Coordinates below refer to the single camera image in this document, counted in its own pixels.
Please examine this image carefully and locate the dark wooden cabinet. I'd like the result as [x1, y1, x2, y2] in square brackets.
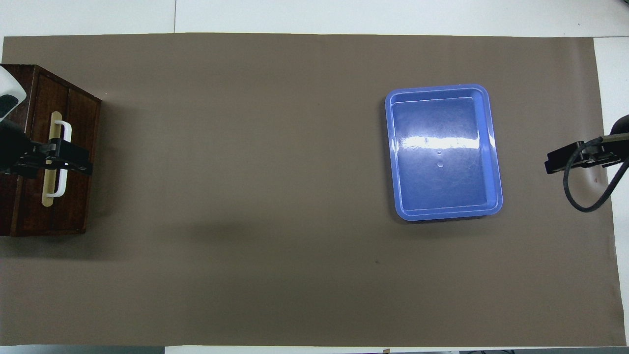
[0, 64, 102, 237]

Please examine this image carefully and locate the beige handle backplate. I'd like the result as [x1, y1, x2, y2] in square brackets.
[42, 111, 63, 207]

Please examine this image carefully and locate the wooden drawer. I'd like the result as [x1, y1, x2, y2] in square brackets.
[30, 69, 69, 234]

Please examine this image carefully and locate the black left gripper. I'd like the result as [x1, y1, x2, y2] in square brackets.
[0, 120, 94, 176]

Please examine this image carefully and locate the blue plastic tray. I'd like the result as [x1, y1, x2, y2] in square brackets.
[384, 84, 504, 222]

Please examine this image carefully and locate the brown table mat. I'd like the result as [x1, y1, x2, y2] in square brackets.
[0, 33, 627, 347]

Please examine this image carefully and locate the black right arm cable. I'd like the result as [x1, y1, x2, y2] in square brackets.
[563, 137, 629, 213]

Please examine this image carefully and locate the white drawer handle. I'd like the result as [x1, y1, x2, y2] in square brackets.
[48, 120, 72, 198]

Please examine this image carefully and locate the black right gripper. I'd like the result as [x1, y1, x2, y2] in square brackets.
[545, 116, 629, 175]

